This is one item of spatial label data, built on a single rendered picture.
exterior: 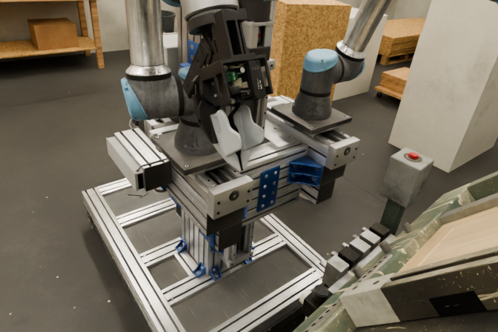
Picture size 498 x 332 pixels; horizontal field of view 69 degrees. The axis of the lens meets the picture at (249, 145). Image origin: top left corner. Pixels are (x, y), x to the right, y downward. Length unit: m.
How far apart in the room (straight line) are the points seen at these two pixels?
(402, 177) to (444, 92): 1.96
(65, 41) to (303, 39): 3.25
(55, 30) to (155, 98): 4.10
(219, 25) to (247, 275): 1.49
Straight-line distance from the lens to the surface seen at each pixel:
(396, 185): 1.50
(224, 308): 1.71
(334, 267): 1.17
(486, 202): 1.19
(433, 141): 3.50
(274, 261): 1.90
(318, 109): 1.34
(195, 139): 1.06
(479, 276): 0.68
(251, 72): 0.47
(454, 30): 3.30
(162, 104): 0.98
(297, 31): 2.62
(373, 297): 0.82
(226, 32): 0.46
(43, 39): 5.03
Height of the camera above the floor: 1.60
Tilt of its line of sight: 30 degrees down
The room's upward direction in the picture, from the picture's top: 5 degrees clockwise
